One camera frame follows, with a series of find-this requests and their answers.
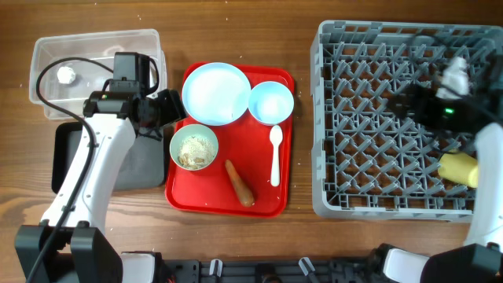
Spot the grey dishwasher rack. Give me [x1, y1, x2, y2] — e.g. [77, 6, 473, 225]
[310, 20, 502, 222]

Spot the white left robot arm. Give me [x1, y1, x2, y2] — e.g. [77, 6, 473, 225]
[15, 90, 186, 282]

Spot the light blue bowl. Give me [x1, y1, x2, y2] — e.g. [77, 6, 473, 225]
[248, 81, 294, 126]

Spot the black tray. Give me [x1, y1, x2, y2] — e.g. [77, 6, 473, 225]
[51, 122, 166, 193]

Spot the green bowl with rice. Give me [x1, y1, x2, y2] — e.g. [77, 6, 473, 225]
[169, 124, 218, 171]

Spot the red plastic tray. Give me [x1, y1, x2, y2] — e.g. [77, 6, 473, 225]
[164, 61, 296, 219]

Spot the clear plastic storage box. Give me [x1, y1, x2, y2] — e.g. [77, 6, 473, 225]
[29, 29, 167, 115]

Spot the yellow plastic cup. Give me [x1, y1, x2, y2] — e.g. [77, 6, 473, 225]
[438, 152, 479, 188]

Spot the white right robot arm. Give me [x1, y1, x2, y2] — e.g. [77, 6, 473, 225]
[382, 55, 502, 282]

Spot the orange carrot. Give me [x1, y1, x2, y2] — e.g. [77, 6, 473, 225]
[225, 160, 255, 208]

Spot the white plastic spoon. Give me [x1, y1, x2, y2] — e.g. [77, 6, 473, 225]
[270, 125, 283, 186]

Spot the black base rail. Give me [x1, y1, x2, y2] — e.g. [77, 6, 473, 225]
[109, 244, 444, 282]

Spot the crumpled white paper ball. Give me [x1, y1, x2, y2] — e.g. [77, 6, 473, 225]
[57, 66, 76, 85]

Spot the light blue plate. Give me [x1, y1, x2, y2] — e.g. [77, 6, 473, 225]
[182, 62, 252, 126]

